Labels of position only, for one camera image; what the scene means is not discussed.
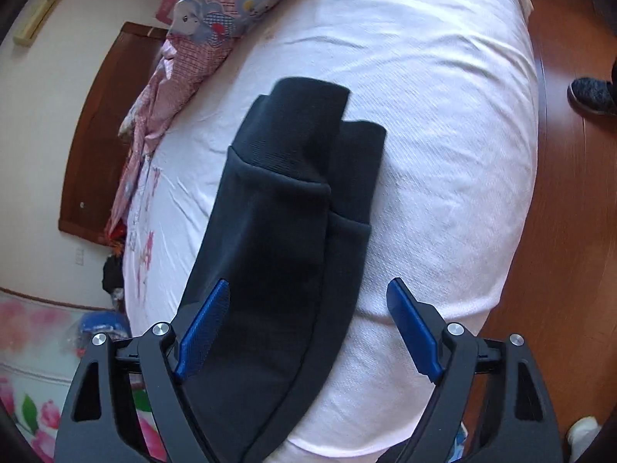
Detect dark blue-black pants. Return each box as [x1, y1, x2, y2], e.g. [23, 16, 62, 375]
[178, 78, 386, 462]

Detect white shoe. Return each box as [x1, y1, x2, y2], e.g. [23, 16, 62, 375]
[566, 416, 601, 463]

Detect blue bagged clothes bundle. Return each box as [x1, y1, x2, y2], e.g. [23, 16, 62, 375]
[64, 311, 132, 349]

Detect black clothes pile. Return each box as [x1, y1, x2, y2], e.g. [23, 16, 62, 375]
[101, 254, 125, 296]

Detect red-brown wooden headboard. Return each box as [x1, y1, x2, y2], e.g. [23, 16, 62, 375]
[57, 22, 166, 245]

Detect dark sneaker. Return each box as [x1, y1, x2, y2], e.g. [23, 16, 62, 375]
[568, 78, 616, 115]

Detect white floral bed sheet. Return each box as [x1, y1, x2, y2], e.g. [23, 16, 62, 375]
[123, 0, 539, 462]

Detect pink checked quilt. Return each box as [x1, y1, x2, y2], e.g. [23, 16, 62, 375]
[106, 0, 282, 237]

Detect white wall switch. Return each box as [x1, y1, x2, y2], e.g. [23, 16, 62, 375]
[74, 247, 85, 265]

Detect beige wall air conditioner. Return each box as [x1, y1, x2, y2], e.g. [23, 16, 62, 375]
[12, 0, 93, 47]

